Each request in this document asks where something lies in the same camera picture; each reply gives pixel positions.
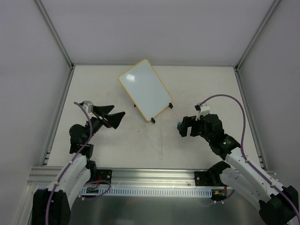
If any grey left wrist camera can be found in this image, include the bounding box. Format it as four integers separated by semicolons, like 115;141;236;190
79;100;94;115

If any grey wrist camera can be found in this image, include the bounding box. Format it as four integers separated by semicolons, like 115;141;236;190
79;100;94;115
195;102;210;120

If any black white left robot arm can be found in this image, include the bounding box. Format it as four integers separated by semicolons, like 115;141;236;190
31;101;126;225

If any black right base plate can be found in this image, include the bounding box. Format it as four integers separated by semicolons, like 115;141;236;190
194;171;225;187

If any aluminium mounting rail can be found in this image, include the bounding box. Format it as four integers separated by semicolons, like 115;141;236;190
27;166;206;188

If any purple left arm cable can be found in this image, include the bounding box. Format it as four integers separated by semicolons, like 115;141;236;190
45;101;111;225

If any white slotted cable duct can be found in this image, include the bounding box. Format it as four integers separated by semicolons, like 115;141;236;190
79;185;212;198

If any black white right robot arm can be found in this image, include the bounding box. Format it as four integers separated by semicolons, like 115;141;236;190
177;114;300;225

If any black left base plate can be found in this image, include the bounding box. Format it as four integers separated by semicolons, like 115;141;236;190
94;169;113;184

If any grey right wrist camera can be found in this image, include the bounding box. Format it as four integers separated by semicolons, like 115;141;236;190
195;102;210;120

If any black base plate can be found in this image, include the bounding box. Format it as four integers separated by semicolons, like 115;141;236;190
94;169;113;184
194;171;225;187

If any yellow framed whiteboard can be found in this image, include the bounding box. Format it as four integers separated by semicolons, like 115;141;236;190
118;59;173;122

